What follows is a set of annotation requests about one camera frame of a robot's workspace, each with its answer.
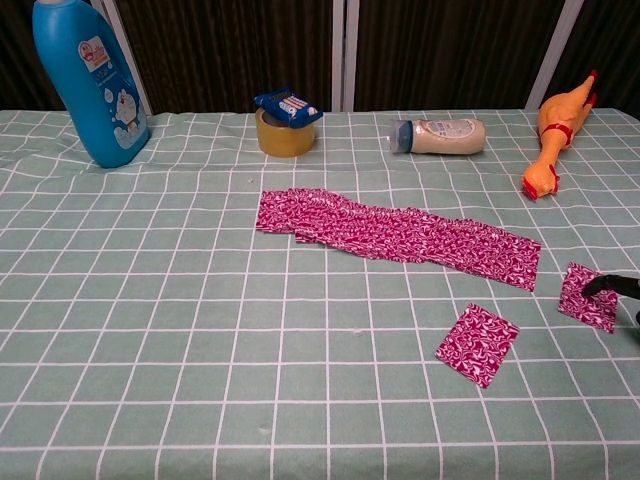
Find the blue detergent bottle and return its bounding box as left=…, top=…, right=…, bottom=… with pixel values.
left=31, top=0, right=152, bottom=169

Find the dark ribbed screen panel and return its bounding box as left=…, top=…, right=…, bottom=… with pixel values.
left=353, top=0, right=567, bottom=112
left=112, top=0, right=335, bottom=115
left=543, top=0, right=640, bottom=117
left=0, top=0, right=71, bottom=112

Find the white frame post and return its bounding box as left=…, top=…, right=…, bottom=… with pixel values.
left=524, top=0, right=585, bottom=110
left=91, top=0, right=153, bottom=115
left=344, top=0, right=358, bottom=113
left=331, top=0, right=347, bottom=113

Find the cream squeeze bottle grey cap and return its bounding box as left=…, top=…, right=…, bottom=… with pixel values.
left=388, top=117, right=487, bottom=156

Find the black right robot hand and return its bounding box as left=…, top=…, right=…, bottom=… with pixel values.
left=581, top=272, right=640, bottom=344

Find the long pink patterned fabric strip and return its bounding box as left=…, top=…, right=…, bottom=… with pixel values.
left=254, top=186, right=544, bottom=293

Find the clear brown tape roll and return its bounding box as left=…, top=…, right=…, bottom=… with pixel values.
left=254, top=107, right=317, bottom=159

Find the blue snack packet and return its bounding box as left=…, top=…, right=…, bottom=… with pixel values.
left=253, top=87, right=325, bottom=129

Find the orange rubber chicken toy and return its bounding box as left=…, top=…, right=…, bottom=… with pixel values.
left=521, top=69, right=600, bottom=201

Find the square pink patterned fabric piece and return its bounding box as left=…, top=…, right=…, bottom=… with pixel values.
left=434, top=302, right=521, bottom=390
left=557, top=261, right=620, bottom=335

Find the green checked tablecloth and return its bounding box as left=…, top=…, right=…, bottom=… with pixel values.
left=0, top=107, right=640, bottom=480

